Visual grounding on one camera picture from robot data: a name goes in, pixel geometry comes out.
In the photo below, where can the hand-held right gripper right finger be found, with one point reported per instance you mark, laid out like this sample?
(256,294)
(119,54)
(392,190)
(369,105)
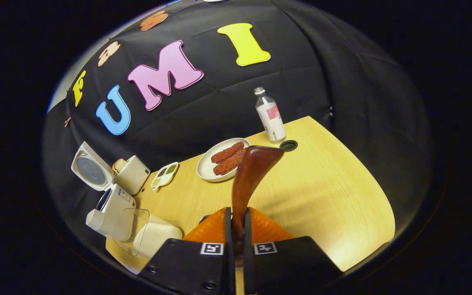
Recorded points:
(247,266)

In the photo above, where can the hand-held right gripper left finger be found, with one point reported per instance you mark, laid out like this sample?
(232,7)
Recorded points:
(228,262)

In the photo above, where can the white rice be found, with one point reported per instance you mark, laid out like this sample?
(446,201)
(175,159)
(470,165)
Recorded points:
(158,237)

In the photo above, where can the brown wooden spoon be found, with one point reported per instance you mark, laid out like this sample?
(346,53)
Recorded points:
(252,172)

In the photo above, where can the white rice cooker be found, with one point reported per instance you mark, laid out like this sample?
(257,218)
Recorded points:
(117,213)

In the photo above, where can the white round plate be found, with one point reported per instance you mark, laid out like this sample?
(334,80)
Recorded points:
(205,168)

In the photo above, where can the red sausage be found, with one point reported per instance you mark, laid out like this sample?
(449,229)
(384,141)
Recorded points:
(228,152)
(228,164)

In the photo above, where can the clear plastic container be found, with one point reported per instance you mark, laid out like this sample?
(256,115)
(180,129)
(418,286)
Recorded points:
(127,233)

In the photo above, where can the white divided grain dish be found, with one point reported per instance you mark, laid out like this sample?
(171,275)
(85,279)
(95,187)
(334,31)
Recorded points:
(164,176)

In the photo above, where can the white toaster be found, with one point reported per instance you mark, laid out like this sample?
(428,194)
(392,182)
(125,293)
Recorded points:
(135,176)

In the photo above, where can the toasted bread slice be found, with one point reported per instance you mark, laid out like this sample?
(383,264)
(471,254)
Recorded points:
(119,165)

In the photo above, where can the clear bottle with pink label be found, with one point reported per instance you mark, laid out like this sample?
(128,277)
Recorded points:
(272,119)

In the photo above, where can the black backdrop cloth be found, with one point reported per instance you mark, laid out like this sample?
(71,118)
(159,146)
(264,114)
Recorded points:
(322,61)

